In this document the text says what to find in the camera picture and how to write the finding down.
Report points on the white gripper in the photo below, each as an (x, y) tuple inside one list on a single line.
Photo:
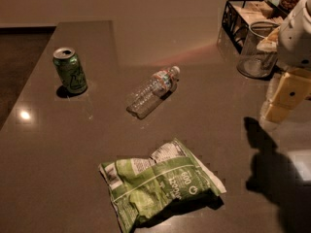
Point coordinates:
[(295, 46)]

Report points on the green soda can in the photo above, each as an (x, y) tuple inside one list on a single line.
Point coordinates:
[(70, 70)]

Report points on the clear glass jar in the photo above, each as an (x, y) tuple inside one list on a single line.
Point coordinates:
[(253, 62)]

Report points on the clear plastic water bottle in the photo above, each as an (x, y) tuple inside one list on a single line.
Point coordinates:
[(149, 94)]

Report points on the green chip bag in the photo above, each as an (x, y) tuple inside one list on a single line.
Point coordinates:
[(143, 188)]

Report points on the black wire basket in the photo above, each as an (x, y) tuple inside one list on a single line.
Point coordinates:
[(239, 14)]

